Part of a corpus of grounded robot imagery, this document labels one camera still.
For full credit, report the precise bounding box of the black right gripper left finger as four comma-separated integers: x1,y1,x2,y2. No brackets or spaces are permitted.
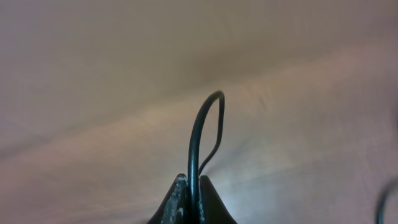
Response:
147,174,188,224

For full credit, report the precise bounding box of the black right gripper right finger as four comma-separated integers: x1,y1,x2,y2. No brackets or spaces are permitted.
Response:
199,175,237,224

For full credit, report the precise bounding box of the black cable bundle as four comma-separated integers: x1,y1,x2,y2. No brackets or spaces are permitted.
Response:
187,90,226,224

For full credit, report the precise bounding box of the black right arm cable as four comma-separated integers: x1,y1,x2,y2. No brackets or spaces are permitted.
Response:
374,179,398,224

